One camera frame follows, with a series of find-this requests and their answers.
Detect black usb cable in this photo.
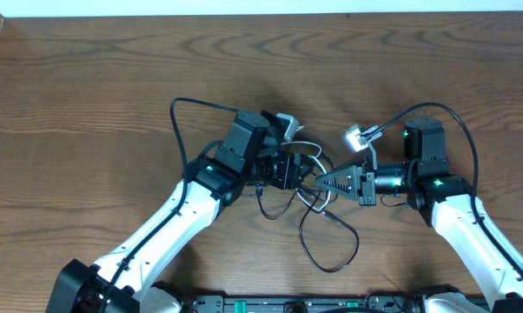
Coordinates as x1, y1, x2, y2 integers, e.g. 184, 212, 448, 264
255, 151, 361, 274

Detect white usb cable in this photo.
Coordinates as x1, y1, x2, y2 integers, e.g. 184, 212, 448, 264
281, 139, 333, 214

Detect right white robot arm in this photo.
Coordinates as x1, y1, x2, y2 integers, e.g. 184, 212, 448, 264
316, 118, 523, 312

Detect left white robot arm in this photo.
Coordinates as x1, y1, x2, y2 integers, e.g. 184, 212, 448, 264
46, 110, 313, 312

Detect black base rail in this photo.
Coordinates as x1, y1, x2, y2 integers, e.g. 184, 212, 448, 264
130, 282, 493, 313

